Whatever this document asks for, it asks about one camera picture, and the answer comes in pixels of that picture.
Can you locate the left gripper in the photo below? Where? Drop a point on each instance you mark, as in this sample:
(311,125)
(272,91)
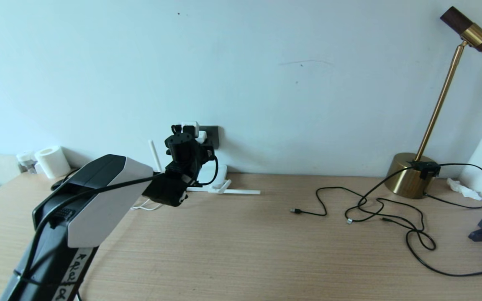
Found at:
(201,159)

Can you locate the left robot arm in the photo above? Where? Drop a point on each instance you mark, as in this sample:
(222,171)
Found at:
(103,200)

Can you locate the white router with antennas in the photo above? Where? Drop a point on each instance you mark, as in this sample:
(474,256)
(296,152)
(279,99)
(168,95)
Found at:
(220,175)

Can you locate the white power adapter plug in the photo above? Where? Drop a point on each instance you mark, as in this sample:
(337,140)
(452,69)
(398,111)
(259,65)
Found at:
(190,126)

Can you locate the white toilet paper roll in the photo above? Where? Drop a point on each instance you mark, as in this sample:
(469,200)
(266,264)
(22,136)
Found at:
(52,161)

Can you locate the small clear jar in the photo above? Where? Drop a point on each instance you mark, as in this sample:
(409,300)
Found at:
(26,162)

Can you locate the brass desk lamp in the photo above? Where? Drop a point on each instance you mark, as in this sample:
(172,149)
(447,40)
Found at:
(404,179)

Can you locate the crumpled white tissue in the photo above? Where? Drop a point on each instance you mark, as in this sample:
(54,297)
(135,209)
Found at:
(465,190)

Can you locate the grey wall socket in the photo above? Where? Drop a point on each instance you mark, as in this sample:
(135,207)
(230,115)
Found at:
(213,137)

